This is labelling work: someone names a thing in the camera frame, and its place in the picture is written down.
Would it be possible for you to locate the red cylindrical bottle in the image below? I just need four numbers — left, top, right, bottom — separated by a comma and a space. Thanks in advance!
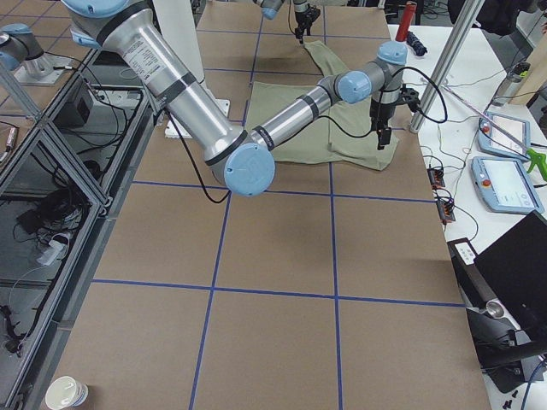
395, 1, 417, 42

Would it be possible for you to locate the teach pendant near post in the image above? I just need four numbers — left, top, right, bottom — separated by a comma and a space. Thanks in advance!
478, 111, 531, 161

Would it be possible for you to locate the green long sleeve shirt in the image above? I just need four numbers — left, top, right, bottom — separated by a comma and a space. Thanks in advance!
246, 39, 401, 173

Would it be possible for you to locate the teach pendant far side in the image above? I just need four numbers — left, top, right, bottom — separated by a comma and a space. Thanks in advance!
471, 156, 544, 214

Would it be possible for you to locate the black power box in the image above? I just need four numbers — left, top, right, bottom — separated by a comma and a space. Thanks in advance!
54, 83, 93, 127

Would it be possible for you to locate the white paper cup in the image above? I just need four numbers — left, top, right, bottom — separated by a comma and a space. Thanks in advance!
44, 376, 89, 410

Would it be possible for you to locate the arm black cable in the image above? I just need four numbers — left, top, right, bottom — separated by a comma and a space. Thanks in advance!
166, 66, 449, 203

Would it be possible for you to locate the white camera mast pedestal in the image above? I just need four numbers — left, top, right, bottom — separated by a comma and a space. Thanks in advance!
152, 0, 230, 116

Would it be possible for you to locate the green handled reacher grabber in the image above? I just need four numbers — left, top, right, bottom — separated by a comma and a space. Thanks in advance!
428, 80, 546, 181

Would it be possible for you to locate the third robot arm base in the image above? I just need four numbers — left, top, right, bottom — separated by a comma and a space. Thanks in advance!
1, 23, 72, 85

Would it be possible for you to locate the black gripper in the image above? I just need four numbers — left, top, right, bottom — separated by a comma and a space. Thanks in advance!
294, 3, 319, 44
369, 85, 421, 150

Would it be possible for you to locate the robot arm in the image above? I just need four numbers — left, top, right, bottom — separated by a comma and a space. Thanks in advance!
64, 1, 420, 196
253, 0, 321, 44

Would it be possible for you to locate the folded dark blue umbrella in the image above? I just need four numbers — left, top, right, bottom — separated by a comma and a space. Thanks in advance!
406, 31, 427, 57

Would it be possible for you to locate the orange terminal board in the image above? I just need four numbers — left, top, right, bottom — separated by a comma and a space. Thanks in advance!
436, 197, 456, 226
427, 168, 445, 190

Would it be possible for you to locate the aluminium frame post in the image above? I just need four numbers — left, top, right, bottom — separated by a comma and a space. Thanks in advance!
409, 0, 485, 133

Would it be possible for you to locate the grey metal water bottle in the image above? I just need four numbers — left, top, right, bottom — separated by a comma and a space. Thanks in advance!
492, 61, 531, 107

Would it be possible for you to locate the black laptop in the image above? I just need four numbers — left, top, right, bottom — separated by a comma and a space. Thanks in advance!
448, 211, 546, 393

